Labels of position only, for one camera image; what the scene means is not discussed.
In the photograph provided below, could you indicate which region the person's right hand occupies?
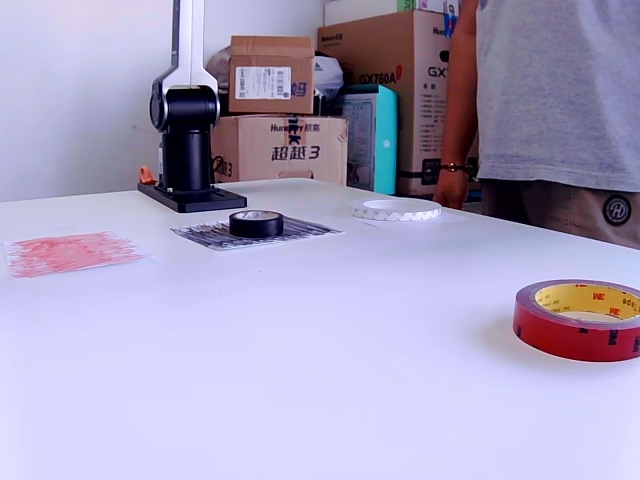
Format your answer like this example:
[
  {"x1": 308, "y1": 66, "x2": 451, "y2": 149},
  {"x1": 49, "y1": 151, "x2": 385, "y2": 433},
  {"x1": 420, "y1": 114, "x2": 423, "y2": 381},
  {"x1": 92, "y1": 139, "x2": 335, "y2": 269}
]
[{"x1": 432, "y1": 172, "x2": 471, "y2": 211}]

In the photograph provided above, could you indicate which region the white tape roll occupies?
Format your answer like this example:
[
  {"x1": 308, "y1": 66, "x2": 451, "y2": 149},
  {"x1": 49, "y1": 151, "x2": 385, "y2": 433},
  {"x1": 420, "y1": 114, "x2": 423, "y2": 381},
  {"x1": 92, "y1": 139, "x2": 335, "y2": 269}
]
[{"x1": 347, "y1": 198, "x2": 444, "y2": 224}]

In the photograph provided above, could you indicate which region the red tape roll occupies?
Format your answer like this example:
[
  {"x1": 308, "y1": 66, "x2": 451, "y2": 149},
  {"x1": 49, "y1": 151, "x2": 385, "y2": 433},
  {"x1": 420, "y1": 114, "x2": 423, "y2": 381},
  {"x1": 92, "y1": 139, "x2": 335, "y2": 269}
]
[{"x1": 512, "y1": 278, "x2": 640, "y2": 364}]

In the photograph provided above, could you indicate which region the black tape roll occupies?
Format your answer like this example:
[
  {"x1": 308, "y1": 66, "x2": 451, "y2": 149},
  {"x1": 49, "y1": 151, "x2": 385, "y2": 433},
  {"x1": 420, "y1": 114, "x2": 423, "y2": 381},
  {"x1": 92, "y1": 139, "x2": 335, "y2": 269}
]
[{"x1": 228, "y1": 209, "x2": 285, "y2": 239}]

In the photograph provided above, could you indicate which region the blank white paper sheet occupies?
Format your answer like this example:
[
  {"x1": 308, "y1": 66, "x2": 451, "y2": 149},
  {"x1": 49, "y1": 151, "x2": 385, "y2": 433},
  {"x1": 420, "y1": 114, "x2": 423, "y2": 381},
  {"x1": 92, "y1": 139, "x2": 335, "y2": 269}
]
[{"x1": 329, "y1": 199, "x2": 471, "y2": 230}]

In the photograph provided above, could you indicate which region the mint teal box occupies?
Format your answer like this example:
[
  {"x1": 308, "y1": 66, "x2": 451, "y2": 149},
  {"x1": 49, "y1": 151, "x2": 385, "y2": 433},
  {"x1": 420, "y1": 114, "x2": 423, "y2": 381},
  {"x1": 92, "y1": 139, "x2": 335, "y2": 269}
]
[{"x1": 342, "y1": 83, "x2": 400, "y2": 195}]

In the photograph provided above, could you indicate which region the person torso grey shirt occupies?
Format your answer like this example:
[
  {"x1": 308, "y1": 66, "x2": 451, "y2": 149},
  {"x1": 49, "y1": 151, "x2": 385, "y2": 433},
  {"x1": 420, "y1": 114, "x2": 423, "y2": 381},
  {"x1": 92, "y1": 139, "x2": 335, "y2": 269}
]
[{"x1": 462, "y1": 0, "x2": 640, "y2": 251}]

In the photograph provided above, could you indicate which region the black scribbled paper sheet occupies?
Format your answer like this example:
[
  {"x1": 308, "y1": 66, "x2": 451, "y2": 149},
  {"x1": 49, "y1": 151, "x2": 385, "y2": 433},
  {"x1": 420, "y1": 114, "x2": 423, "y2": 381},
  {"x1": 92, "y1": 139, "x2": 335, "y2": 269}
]
[{"x1": 168, "y1": 213, "x2": 344, "y2": 255}]

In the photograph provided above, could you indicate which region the GX760A cardboard box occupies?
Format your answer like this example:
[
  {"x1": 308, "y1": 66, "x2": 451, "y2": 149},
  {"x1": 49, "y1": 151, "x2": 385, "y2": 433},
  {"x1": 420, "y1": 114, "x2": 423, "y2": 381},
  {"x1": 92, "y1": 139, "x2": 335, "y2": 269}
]
[{"x1": 316, "y1": 10, "x2": 481, "y2": 197}]

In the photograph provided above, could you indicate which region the clear plastic bag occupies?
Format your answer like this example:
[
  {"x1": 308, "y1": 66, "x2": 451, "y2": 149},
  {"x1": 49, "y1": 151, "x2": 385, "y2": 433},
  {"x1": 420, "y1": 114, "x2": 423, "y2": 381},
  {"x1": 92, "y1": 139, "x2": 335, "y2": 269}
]
[{"x1": 313, "y1": 53, "x2": 347, "y2": 101}]

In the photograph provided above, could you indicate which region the green white packet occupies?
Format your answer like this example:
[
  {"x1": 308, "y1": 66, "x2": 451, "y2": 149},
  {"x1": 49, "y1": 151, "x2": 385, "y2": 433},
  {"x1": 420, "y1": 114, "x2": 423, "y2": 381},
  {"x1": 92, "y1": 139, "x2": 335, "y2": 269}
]
[{"x1": 397, "y1": 0, "x2": 461, "y2": 15}]

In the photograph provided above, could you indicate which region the Huntkey cardboard box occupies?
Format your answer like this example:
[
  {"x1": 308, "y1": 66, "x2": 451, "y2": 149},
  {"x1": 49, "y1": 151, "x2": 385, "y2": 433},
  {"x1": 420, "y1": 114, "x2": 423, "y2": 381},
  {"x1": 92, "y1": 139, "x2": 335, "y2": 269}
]
[{"x1": 209, "y1": 114, "x2": 350, "y2": 186}]

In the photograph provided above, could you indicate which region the small cardboard box with label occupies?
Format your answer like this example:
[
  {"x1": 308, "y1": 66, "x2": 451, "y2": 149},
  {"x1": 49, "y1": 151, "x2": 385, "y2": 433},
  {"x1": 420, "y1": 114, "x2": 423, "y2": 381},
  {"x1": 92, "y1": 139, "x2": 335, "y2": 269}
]
[{"x1": 227, "y1": 34, "x2": 317, "y2": 115}]

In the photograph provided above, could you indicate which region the grey plastic bag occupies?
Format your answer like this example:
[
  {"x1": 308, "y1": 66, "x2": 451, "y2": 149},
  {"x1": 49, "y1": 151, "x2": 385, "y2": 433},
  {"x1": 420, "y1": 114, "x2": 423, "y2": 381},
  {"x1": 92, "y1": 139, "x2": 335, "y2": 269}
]
[{"x1": 205, "y1": 47, "x2": 234, "y2": 90}]

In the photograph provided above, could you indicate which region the red scribbled paper sheet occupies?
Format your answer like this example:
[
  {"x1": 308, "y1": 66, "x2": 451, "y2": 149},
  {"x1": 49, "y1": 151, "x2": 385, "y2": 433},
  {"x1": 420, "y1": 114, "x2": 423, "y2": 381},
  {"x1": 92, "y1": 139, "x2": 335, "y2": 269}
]
[{"x1": 2, "y1": 229, "x2": 157, "y2": 281}]

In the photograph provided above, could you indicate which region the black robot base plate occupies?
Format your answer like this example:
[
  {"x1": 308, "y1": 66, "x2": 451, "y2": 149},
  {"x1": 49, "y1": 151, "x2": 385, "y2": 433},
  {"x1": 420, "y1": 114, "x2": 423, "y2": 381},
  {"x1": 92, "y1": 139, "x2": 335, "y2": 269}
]
[{"x1": 137, "y1": 180, "x2": 249, "y2": 215}]

